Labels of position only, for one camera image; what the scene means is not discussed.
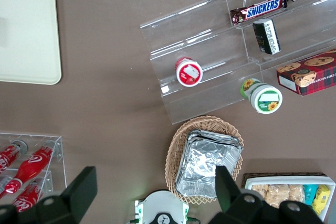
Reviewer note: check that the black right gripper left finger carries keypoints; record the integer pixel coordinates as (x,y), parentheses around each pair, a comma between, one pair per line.
(81,190)

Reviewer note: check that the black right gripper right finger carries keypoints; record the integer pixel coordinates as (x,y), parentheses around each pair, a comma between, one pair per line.
(229,190)

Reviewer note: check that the dark brown wicker tray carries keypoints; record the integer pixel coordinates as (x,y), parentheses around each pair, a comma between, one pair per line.
(262,174)

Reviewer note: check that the white rectangular snack tray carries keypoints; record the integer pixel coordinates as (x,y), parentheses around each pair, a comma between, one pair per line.
(275,180)

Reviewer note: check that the oval light wicker basket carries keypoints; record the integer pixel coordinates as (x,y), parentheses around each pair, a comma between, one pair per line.
(181,134)

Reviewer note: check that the cream rectangular tray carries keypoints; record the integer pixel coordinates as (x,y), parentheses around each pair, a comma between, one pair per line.
(26,32)

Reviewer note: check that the clear rice cracker packet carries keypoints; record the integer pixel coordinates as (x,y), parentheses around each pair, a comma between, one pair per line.
(278,195)
(296,193)
(260,193)

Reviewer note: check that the clear acrylic bottle rack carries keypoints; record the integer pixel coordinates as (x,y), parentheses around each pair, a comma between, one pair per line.
(61,155)

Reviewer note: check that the aluminium foil container stack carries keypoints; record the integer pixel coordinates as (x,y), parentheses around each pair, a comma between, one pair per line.
(199,161)

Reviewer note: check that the red cola bottle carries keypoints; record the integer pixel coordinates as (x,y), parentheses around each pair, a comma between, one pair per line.
(32,165)
(27,197)
(8,155)

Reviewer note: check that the teal snack packet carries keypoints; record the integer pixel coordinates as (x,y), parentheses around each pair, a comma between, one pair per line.
(311,195)

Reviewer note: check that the yellow snack packet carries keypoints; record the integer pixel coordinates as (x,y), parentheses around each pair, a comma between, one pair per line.
(322,199)

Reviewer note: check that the green sunflower lidded cup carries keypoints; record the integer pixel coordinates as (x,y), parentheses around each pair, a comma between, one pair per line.
(265,99)

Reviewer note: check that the red strawberry lidded cup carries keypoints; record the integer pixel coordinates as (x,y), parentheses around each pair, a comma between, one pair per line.
(189,73)

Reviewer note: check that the red tartan cookie box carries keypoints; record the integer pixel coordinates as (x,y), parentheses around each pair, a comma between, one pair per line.
(312,77)

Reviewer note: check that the clear acrylic stepped shelf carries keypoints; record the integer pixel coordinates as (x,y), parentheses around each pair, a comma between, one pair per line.
(309,24)
(210,40)

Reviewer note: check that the black and white small box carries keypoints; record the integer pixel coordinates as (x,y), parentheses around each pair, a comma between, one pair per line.
(266,36)

